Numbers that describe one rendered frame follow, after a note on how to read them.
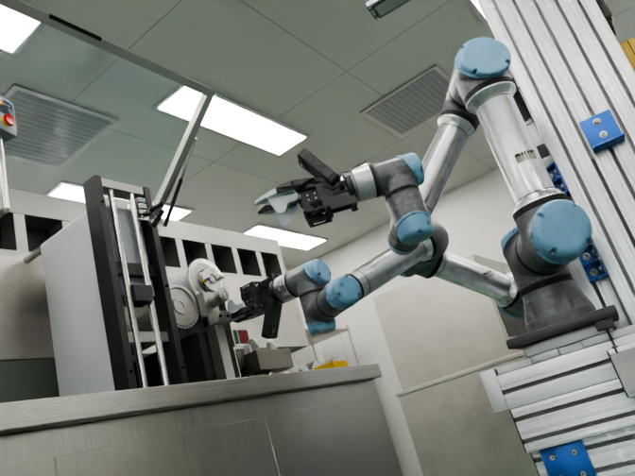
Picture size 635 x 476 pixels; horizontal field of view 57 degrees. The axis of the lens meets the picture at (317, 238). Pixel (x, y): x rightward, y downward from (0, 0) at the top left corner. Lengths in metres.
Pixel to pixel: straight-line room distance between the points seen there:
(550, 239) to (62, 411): 0.92
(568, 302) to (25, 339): 1.35
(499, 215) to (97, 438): 5.34
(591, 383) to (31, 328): 1.38
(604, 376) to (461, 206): 5.00
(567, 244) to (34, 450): 0.99
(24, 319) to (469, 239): 4.97
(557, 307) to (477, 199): 4.89
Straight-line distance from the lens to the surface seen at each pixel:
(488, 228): 6.10
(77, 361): 1.58
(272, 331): 1.64
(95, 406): 1.04
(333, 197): 1.24
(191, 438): 1.18
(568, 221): 1.24
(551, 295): 1.34
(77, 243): 1.62
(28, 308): 1.79
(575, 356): 1.33
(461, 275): 1.82
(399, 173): 1.25
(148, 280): 1.43
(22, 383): 1.72
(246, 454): 1.27
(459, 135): 1.46
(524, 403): 1.34
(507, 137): 1.32
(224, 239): 2.43
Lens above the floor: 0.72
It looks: 19 degrees up
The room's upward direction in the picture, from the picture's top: 17 degrees counter-clockwise
